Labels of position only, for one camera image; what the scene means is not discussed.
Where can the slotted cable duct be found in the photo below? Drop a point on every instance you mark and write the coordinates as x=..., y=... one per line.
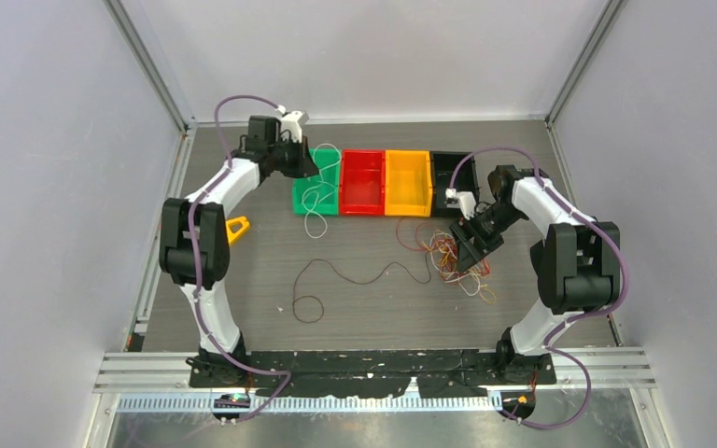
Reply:
x=242, y=402

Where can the green plastic bin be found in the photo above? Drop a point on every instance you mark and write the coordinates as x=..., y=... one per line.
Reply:
x=319, y=194

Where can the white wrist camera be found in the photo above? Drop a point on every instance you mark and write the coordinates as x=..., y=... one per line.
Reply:
x=464, y=201
x=291, y=123

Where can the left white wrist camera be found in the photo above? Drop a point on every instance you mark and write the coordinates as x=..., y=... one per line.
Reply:
x=291, y=123

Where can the red plastic bin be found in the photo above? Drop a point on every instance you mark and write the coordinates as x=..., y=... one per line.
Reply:
x=362, y=183

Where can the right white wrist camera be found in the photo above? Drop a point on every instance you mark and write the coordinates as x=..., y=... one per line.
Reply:
x=464, y=201

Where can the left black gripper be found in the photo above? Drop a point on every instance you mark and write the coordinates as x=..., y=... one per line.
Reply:
x=304, y=165

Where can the yellow triangular plastic piece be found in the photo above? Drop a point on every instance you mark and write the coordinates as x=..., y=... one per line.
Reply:
x=236, y=228

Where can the black plastic bin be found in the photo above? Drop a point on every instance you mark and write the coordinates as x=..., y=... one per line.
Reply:
x=442, y=166

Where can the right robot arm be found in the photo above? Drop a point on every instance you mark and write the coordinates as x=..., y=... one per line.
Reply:
x=576, y=262

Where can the yellow plastic bin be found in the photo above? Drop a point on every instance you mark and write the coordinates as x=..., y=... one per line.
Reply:
x=408, y=188

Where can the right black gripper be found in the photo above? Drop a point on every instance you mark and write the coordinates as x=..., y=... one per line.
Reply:
x=468, y=253

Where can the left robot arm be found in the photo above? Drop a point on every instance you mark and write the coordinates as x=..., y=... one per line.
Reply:
x=194, y=248

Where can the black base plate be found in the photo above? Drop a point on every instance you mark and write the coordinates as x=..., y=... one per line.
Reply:
x=374, y=374

